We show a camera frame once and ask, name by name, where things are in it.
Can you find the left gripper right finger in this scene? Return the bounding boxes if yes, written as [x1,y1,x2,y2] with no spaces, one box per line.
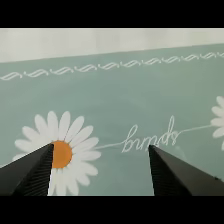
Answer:
[147,144,224,197]

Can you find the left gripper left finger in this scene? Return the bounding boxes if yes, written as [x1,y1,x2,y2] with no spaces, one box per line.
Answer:
[0,142,55,197]

